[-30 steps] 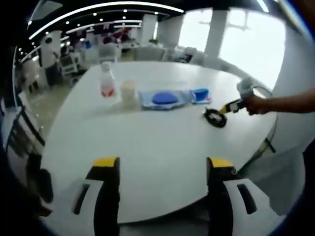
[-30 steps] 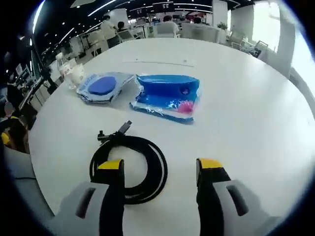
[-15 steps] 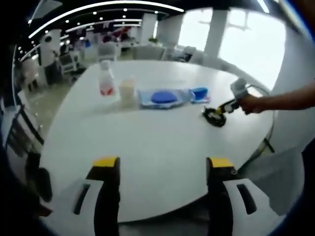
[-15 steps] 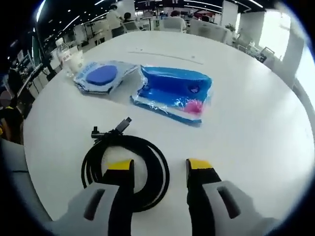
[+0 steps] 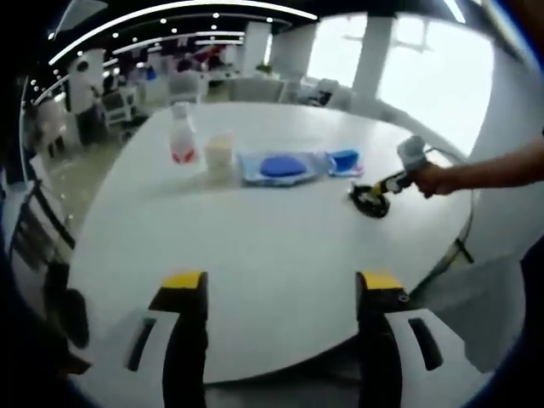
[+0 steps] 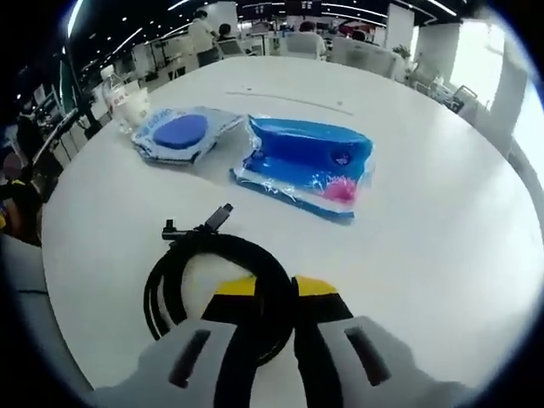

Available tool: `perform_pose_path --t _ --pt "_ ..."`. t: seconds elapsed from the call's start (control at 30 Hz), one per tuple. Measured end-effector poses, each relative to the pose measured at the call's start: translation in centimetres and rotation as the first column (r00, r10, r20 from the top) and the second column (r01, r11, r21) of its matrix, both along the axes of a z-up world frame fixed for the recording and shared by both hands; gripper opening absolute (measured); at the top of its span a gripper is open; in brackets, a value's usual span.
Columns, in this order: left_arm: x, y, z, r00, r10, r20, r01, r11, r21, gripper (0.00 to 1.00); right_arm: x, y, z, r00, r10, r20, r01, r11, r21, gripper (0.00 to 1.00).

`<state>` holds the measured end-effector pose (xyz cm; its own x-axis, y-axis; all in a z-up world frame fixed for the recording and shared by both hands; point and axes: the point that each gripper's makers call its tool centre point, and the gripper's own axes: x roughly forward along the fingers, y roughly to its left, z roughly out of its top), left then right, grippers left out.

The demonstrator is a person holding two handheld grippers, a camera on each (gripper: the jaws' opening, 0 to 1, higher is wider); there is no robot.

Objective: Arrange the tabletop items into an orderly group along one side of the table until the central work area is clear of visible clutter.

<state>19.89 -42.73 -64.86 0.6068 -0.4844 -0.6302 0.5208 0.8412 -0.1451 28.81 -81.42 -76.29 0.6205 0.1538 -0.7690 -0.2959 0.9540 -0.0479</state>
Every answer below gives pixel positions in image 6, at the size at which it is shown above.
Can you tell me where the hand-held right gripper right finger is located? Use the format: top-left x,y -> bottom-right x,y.
292,275 -> 477,408

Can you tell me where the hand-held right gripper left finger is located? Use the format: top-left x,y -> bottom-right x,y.
95,274 -> 260,408

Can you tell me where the black cable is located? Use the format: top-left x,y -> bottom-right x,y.
143,202 -> 298,366

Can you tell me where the rectangular blue sponge pack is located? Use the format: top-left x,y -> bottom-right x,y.
229,112 -> 377,224

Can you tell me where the round blue sponge pack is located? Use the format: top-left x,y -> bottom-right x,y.
131,105 -> 247,167

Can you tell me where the paper cup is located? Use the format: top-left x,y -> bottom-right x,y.
122,88 -> 150,127

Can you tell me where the clear red-label water bottle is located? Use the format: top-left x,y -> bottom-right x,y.
100,64 -> 131,135

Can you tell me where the white tabletop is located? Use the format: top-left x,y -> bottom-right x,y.
40,54 -> 544,390

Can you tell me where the grey office chair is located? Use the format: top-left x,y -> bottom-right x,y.
450,84 -> 477,114

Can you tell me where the dark metal pole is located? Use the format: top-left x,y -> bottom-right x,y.
59,0 -> 101,128

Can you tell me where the white pillar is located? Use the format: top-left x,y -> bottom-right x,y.
386,3 -> 416,48

